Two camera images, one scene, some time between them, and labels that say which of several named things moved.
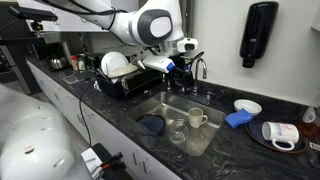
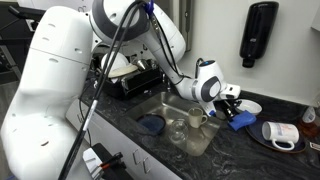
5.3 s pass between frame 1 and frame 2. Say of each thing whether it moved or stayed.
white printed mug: stayed
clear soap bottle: stayed
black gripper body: moved
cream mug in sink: stayed
